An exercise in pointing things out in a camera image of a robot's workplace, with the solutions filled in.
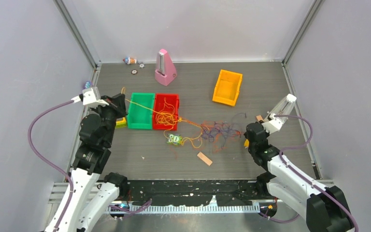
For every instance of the wooden block near front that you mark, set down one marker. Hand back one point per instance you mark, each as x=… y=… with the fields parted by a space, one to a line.
x=204 y=158

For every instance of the red plastic bin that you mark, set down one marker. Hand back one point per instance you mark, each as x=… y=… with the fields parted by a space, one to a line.
x=165 y=114

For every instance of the purple round toy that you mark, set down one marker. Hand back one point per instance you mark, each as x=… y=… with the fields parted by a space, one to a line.
x=88 y=84

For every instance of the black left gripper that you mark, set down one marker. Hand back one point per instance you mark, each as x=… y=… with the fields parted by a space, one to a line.
x=117 y=103

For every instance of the yellow triangle stand left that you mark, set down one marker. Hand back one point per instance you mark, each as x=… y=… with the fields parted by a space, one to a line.
x=121 y=123

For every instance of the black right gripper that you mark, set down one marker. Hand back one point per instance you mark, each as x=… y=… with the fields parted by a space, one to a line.
x=245 y=134

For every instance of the white metronome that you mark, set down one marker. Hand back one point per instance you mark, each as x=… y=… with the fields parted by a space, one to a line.
x=283 y=107

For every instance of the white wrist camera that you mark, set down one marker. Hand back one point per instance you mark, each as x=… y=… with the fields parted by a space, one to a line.
x=90 y=97
x=273 y=123

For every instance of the orange plastic bin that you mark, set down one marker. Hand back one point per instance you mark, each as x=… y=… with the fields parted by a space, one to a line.
x=227 y=88

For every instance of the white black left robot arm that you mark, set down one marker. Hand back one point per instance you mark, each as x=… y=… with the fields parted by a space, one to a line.
x=75 y=212

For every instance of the pink metronome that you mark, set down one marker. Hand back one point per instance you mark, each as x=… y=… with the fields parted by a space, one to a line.
x=165 y=71

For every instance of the green owl toy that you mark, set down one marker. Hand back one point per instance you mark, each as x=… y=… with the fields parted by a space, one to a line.
x=174 y=139

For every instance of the small clown figurine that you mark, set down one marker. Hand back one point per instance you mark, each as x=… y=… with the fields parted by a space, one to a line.
x=129 y=60

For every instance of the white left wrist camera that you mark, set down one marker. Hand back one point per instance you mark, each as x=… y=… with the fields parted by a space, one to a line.
x=90 y=97

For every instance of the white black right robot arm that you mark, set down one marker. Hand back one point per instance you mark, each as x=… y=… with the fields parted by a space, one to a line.
x=325 y=209

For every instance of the green plastic bin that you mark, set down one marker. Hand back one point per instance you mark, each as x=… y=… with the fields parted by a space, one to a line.
x=140 y=111

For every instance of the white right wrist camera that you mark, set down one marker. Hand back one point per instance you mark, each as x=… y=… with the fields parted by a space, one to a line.
x=273 y=123

